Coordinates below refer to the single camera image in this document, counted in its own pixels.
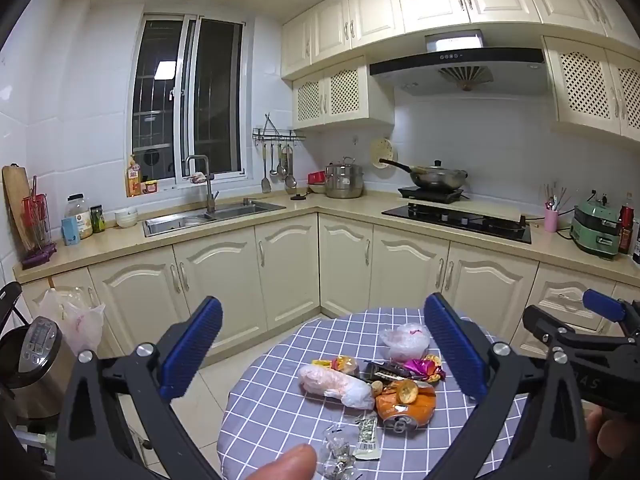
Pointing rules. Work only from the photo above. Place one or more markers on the white bowl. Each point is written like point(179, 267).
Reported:
point(317, 188)

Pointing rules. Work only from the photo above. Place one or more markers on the black gold snack packet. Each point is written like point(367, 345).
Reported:
point(385, 371)

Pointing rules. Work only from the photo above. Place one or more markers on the range hood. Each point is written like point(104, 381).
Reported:
point(460, 67)

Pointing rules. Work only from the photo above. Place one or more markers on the sliding window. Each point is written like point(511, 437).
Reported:
point(215, 95)

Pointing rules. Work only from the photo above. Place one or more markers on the steel spatula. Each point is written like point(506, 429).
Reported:
point(266, 185)

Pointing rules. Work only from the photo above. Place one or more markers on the person's right hand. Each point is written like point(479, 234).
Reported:
point(615, 437)

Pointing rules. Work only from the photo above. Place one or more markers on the white plastic bag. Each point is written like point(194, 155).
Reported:
point(405, 342)

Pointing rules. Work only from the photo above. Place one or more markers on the cream base cabinets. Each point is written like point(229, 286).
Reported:
point(290, 270)

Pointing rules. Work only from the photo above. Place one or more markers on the stack of white bowls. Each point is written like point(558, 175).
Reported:
point(126, 218)

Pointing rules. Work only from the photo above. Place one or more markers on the small lattice door cabinet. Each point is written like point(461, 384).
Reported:
point(345, 92)

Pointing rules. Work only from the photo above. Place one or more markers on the steel ladle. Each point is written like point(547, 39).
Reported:
point(273, 172)

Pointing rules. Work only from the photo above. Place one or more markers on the orange drink can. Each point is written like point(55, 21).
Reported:
point(407, 415)

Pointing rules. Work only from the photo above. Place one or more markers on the hanging plastic bag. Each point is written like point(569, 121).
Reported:
point(75, 320)

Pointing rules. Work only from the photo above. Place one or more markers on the orange peel piece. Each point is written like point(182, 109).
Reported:
point(406, 391)

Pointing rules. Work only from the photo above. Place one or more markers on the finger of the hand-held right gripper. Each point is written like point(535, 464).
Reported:
point(602, 304)
point(545, 325)

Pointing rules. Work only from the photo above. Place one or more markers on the tan food scrap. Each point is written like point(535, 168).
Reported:
point(376, 387)

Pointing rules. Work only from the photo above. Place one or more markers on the red purple utensil rack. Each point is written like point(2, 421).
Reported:
point(37, 225)

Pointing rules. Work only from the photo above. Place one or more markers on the dark sauce bottle red cap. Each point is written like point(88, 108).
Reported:
point(626, 230)

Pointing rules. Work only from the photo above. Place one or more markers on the pink cup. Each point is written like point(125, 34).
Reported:
point(551, 221)

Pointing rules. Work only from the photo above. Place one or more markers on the bundle of chopsticks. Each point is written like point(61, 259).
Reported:
point(552, 197)

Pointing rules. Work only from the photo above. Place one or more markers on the blue carton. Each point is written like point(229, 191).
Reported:
point(70, 232)

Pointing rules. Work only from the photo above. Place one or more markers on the black folding chair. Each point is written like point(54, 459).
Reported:
point(10, 300)

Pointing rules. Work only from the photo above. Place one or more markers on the black gas stove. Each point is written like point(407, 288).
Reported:
point(450, 220)

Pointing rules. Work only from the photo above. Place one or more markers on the cream upper cabinets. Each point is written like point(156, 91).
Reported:
point(425, 0)

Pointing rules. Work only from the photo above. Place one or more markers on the bread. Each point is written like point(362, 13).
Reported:
point(330, 382)

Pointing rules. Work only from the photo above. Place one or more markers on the red container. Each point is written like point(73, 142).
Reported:
point(317, 178)

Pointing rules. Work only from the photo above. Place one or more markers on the clear plastic wrapper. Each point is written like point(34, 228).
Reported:
point(337, 450)

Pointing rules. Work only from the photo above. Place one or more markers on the yellow snack wrapper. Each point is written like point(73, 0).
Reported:
point(342, 364)

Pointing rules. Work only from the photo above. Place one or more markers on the steel steamer pot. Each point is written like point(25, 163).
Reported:
point(344, 182)

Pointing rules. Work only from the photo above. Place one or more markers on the black induction cooker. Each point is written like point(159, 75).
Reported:
point(430, 195)

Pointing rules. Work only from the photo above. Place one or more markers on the purple candy wrapper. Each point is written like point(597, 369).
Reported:
point(422, 367)

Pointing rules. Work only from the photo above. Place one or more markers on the large lattice door cabinet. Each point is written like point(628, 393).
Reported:
point(580, 85)

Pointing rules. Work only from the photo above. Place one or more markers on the steel wok with lid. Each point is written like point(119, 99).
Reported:
point(440, 177)

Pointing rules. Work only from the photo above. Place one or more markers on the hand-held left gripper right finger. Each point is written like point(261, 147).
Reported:
point(457, 345)

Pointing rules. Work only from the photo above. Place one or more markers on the cream round strainer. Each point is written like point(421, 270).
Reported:
point(381, 150)

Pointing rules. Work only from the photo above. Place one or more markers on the steel rice cooker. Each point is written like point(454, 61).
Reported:
point(35, 360)

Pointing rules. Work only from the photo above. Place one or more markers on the steel double sink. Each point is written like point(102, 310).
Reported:
point(175, 225)

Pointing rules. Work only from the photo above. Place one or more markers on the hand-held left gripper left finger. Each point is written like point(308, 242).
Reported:
point(192, 345)

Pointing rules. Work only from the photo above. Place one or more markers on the beige board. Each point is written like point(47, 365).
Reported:
point(495, 208)

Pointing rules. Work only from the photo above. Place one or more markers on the purple checked tablecloth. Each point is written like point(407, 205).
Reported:
point(280, 360)

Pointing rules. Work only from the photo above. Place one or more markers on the green electric cooker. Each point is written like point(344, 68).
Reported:
point(597, 230)

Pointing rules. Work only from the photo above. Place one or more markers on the steel faucet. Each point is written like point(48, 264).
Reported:
point(210, 195)

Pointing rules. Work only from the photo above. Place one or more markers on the steel slotted spoon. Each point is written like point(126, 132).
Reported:
point(282, 167)

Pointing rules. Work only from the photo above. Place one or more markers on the wooden cutting board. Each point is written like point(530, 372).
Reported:
point(15, 195)

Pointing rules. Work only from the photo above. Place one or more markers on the black wall utensil rack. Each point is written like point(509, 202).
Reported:
point(280, 134)

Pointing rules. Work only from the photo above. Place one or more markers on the small green bottle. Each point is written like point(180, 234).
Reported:
point(97, 220)

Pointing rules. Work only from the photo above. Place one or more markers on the steel skimmer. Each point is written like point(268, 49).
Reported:
point(291, 180)

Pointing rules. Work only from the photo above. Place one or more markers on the white snack wrapper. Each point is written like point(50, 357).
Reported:
point(367, 437)

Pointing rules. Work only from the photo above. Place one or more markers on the person's left hand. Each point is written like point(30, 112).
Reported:
point(292, 465)

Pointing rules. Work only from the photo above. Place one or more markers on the jar with black lid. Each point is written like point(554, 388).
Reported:
point(80, 215)

